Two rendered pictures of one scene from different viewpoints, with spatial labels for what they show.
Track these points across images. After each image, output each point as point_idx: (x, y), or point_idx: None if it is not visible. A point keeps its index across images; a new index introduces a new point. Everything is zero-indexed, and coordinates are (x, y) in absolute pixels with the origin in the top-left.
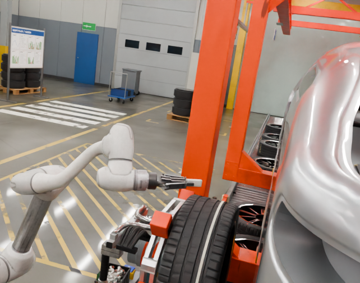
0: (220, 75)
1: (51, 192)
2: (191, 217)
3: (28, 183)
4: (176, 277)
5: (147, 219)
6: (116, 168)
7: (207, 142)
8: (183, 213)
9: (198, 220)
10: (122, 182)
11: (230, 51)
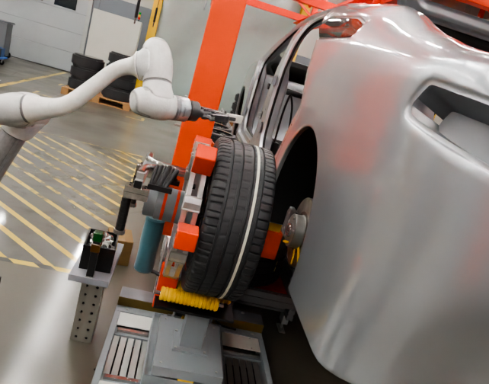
0: (240, 9)
1: (32, 128)
2: (235, 154)
3: (16, 107)
4: (229, 212)
5: (166, 164)
6: (159, 88)
7: (216, 88)
8: (225, 149)
9: (242, 157)
10: (165, 107)
11: None
